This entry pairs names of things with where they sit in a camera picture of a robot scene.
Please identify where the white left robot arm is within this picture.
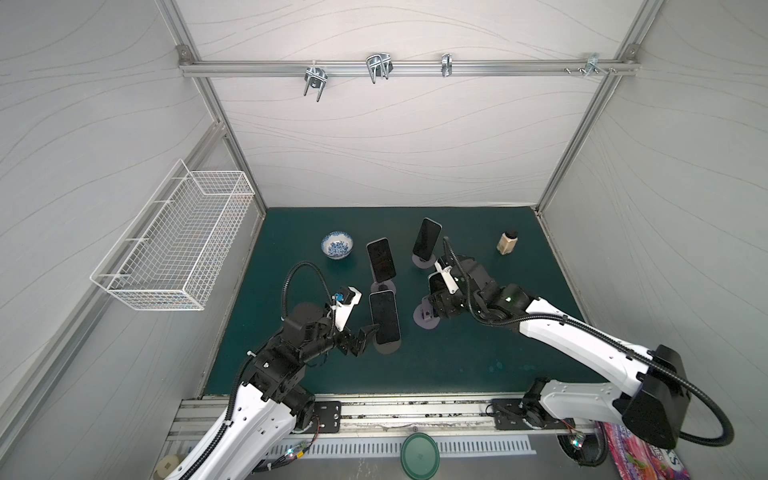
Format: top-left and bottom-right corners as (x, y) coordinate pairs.
(169, 303), (379, 479)

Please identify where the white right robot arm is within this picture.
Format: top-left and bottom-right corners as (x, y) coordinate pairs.
(428, 257), (690, 449)

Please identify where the grey phone stand left front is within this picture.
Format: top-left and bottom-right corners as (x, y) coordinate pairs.
(374, 335), (402, 355)

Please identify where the grey phone stand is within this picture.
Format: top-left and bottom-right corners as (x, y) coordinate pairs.
(413, 301), (440, 330)
(411, 254), (436, 270)
(374, 335), (402, 355)
(370, 279), (397, 293)

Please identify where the grey phone stand middle back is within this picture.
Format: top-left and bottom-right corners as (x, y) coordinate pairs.
(370, 279), (397, 293)

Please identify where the grey phone stand right front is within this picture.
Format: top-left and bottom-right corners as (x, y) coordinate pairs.
(413, 301), (440, 330)

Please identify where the grey phone stand right back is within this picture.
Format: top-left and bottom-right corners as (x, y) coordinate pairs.
(411, 254), (436, 270)

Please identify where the blue white ceramic bowl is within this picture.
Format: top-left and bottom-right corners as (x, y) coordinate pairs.
(321, 231), (354, 260)

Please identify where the green round lid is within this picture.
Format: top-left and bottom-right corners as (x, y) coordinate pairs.
(400, 432), (441, 480)

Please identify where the black round fan floor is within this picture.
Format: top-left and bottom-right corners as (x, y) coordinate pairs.
(557, 433), (609, 467)

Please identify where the white round object floor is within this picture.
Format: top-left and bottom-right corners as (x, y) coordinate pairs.
(152, 454), (184, 480)

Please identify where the purple candy bag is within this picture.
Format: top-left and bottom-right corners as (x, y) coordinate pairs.
(601, 423), (691, 480)

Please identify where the metal clamp middle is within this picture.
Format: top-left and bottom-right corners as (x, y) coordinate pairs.
(365, 52), (393, 84)

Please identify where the metal clamp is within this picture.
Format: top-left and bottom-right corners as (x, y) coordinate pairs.
(365, 52), (393, 84)
(303, 65), (328, 102)

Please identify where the metal clamp left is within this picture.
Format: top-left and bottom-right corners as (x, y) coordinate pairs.
(303, 65), (328, 102)

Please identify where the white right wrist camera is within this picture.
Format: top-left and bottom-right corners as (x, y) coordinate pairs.
(430, 260), (459, 295)

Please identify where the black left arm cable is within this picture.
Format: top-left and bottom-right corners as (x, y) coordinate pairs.
(281, 260), (334, 319)

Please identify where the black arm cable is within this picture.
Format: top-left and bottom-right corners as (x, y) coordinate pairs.
(281, 260), (334, 319)
(442, 236), (736, 448)

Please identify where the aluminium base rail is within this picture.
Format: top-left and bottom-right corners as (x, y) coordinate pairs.
(164, 392), (601, 460)

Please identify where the white wire basket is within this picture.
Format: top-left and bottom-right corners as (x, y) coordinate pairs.
(90, 160), (255, 312)

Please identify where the metal bracket right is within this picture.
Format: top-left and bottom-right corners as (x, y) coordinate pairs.
(564, 53), (618, 78)

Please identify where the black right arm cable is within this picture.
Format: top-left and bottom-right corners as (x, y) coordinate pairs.
(442, 236), (736, 448)

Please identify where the aluminium overhead rail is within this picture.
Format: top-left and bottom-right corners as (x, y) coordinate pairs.
(180, 57), (641, 78)

